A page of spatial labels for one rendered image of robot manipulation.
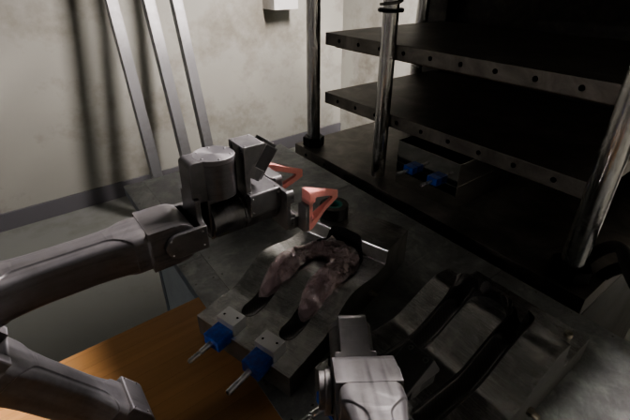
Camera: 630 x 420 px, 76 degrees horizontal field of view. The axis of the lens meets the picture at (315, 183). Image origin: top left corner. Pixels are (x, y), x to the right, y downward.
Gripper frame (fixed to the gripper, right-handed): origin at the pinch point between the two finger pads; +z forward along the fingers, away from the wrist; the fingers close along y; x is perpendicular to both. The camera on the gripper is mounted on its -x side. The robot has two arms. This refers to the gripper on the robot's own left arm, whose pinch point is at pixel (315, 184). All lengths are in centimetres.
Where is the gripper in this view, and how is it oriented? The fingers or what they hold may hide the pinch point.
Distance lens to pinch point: 68.2
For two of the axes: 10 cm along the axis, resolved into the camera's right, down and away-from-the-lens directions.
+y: -6.1, -3.7, 7.0
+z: 7.9, -2.7, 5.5
